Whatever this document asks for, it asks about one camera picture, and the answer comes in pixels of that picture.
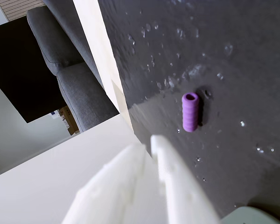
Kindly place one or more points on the pale green metal mug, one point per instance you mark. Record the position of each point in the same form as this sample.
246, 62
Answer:
252, 217

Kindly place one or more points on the purple ribbed pen grip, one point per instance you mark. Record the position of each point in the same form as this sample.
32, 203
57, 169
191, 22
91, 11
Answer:
190, 114

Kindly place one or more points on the black table mat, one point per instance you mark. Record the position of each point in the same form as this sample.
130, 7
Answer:
235, 58

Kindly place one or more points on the small white blue box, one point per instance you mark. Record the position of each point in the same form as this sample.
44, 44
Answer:
54, 114

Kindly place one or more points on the grey fabric sofa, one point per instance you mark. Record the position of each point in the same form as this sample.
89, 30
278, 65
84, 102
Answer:
79, 93

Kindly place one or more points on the brown cardboard box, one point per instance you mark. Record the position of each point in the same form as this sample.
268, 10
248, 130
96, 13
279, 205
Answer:
71, 121

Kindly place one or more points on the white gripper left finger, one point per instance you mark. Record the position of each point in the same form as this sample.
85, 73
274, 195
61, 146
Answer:
121, 186

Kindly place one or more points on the black flat panel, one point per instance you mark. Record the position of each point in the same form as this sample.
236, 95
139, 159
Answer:
18, 70

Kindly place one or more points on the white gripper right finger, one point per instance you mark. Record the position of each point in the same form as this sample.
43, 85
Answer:
179, 186

